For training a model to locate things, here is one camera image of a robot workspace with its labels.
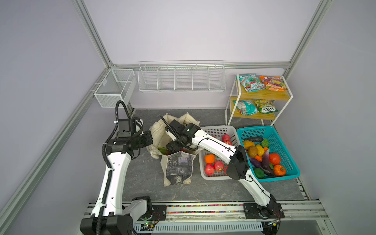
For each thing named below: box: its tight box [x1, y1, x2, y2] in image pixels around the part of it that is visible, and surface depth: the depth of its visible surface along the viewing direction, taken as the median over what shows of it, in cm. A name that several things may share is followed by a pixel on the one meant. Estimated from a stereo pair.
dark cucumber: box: [243, 136, 264, 143], surface depth 100 cm
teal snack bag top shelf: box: [238, 73, 267, 94], surface depth 86 cm
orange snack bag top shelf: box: [259, 75, 289, 92], surface depth 84 cm
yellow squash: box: [242, 140, 256, 150], surface depth 96 cm
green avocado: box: [254, 167, 265, 180], surface depth 84 cm
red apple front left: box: [204, 163, 215, 176], surface depth 85 cm
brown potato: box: [247, 145, 259, 159], surface depth 89 cm
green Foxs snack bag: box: [251, 98, 281, 115], surface depth 98 cm
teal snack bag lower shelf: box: [233, 99, 259, 116], surface depth 98 cm
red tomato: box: [268, 152, 281, 166], surface depth 88 cm
